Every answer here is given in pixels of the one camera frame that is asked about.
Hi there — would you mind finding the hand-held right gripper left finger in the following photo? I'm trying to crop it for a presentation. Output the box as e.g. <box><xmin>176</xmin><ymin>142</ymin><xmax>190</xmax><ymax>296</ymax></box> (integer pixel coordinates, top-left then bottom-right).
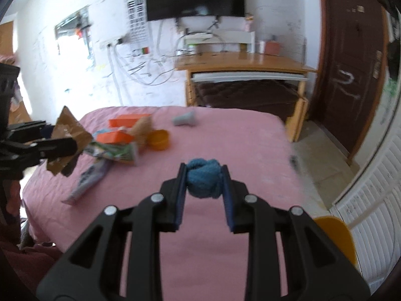
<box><xmin>36</xmin><ymin>162</ymin><xmax>188</xmax><ymax>301</ymax></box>

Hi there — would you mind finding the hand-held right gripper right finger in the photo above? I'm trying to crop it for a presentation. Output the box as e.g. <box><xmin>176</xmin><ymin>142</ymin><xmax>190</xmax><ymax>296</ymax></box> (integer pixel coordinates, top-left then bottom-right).
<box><xmin>219</xmin><ymin>165</ymin><xmax>370</xmax><ymax>301</ymax></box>

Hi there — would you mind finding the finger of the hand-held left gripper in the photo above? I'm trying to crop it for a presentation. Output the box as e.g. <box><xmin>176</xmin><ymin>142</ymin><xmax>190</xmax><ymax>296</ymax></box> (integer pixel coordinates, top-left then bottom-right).
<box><xmin>19</xmin><ymin>138</ymin><xmax>79</xmax><ymax>176</ymax></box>
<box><xmin>9</xmin><ymin>121</ymin><xmax>54</xmax><ymax>143</ymax></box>

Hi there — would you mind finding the blue sock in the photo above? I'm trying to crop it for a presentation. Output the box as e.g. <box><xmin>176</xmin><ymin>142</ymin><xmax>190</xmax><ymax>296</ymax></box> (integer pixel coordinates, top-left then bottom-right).
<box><xmin>186</xmin><ymin>158</ymin><xmax>224</xmax><ymax>199</ymax></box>

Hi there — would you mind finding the brown cardboard piece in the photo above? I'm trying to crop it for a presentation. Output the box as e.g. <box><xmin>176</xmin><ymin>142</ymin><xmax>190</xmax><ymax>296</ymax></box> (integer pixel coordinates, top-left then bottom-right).
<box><xmin>46</xmin><ymin>106</ymin><xmax>94</xmax><ymax>176</ymax></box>

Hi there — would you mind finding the orange cup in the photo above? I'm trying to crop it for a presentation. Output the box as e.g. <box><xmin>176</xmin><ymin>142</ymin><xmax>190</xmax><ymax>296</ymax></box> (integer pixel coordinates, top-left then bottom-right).
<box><xmin>147</xmin><ymin>129</ymin><xmax>170</xmax><ymax>151</ymax></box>

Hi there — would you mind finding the orange box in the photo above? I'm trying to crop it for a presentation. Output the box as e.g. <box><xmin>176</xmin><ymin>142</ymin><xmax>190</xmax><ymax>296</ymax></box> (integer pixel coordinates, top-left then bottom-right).
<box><xmin>109</xmin><ymin>114</ymin><xmax>151</xmax><ymax>128</ymax></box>
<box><xmin>96</xmin><ymin>131</ymin><xmax>132</xmax><ymax>144</ymax></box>

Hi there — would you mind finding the white purple tube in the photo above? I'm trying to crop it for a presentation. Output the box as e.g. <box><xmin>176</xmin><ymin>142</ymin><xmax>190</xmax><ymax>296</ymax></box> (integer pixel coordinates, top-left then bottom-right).
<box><xmin>61</xmin><ymin>160</ymin><xmax>110</xmax><ymax>206</ymax></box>

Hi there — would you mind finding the pink bed sheet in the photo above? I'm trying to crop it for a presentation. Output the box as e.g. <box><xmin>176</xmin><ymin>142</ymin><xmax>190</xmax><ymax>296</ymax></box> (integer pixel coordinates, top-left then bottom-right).
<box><xmin>20</xmin><ymin>105</ymin><xmax>317</xmax><ymax>301</ymax></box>

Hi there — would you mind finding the green toothpaste tube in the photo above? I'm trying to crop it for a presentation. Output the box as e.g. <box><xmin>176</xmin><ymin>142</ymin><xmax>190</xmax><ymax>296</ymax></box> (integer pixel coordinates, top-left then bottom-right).
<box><xmin>84</xmin><ymin>141</ymin><xmax>139</xmax><ymax>166</ymax></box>

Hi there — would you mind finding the grey plastic cone piece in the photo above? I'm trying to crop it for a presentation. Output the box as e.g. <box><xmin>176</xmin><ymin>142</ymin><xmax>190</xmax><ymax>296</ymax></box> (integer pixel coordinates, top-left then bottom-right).
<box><xmin>173</xmin><ymin>111</ymin><xmax>197</xmax><ymax>127</ymax></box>

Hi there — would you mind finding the brown tufted bench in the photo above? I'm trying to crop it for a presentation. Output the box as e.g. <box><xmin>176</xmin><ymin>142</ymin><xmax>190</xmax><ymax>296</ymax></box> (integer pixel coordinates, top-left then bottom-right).
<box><xmin>192</xmin><ymin>80</ymin><xmax>303</xmax><ymax>123</ymax></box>

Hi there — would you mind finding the yellow round container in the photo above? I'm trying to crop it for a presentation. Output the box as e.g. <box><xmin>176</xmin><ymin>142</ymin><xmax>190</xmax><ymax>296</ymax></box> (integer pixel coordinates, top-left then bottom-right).
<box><xmin>313</xmin><ymin>216</ymin><xmax>358</xmax><ymax>270</ymax></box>

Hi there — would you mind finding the white power strip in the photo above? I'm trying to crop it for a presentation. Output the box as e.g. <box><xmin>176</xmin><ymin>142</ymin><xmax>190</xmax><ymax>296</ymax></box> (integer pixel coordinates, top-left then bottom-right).
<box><xmin>99</xmin><ymin>36</ymin><xmax>130</xmax><ymax>49</ymax></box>

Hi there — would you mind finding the wooden desk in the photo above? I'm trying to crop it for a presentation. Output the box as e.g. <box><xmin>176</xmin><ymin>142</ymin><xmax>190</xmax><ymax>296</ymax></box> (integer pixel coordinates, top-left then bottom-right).
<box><xmin>174</xmin><ymin>52</ymin><xmax>318</xmax><ymax>143</ymax></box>

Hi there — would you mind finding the white radiator cover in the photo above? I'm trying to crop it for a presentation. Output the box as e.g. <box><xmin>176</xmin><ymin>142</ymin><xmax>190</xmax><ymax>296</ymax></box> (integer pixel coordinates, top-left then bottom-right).
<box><xmin>332</xmin><ymin>132</ymin><xmax>401</xmax><ymax>292</ymax></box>

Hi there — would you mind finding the eye chart poster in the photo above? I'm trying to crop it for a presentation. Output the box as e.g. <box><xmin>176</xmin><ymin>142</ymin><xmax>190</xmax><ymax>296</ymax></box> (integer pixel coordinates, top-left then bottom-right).
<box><xmin>125</xmin><ymin>0</ymin><xmax>150</xmax><ymax>54</ymax></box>

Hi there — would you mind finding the pink box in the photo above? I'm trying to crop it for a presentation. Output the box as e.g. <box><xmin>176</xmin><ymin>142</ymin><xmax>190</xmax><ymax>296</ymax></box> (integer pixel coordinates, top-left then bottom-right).
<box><xmin>266</xmin><ymin>41</ymin><xmax>284</xmax><ymax>55</ymax></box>

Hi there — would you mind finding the white desk shelf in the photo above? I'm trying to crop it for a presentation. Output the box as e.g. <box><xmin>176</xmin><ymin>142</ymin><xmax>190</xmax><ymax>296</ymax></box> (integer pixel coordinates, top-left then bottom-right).
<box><xmin>216</xmin><ymin>31</ymin><xmax>256</xmax><ymax>53</ymax></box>

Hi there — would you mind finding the dark brown door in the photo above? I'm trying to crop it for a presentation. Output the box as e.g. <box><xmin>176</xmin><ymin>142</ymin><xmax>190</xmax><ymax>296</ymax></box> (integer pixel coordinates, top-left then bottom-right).
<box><xmin>313</xmin><ymin>0</ymin><xmax>390</xmax><ymax>165</ymax></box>

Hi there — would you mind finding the wall mirror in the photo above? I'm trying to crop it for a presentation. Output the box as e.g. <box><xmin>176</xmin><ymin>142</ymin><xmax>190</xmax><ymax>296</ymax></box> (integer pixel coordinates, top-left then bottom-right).
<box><xmin>54</xmin><ymin>6</ymin><xmax>94</xmax><ymax>66</ymax></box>

